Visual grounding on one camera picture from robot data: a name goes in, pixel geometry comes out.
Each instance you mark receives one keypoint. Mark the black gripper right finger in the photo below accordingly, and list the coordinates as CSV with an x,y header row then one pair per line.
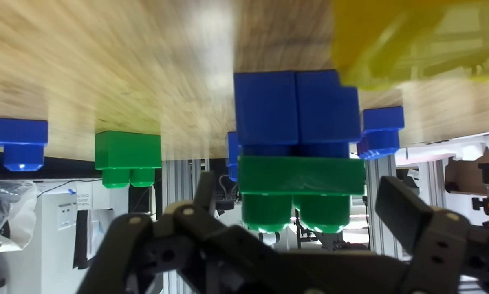
x,y
450,254

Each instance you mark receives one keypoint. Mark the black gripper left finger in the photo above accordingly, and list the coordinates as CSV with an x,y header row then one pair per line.
x,y
135,261

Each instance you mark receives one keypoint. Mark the green two-stud lego block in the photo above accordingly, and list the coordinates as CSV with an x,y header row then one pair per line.
x,y
298,173
127,148

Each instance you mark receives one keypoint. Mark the blue square lego block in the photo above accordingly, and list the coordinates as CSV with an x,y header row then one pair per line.
x,y
233,155
293,107

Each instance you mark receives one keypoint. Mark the white appliance box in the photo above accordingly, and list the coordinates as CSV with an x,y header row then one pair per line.
x,y
57,245

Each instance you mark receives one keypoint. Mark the clear plastic bag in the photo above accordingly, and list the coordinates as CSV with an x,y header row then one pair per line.
x,y
5,212

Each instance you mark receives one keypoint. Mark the blue four-stud lego block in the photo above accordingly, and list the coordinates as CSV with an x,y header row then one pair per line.
x,y
16,132
383,122

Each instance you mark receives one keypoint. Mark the yellow three-stud lego block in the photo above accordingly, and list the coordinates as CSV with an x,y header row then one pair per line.
x,y
375,42

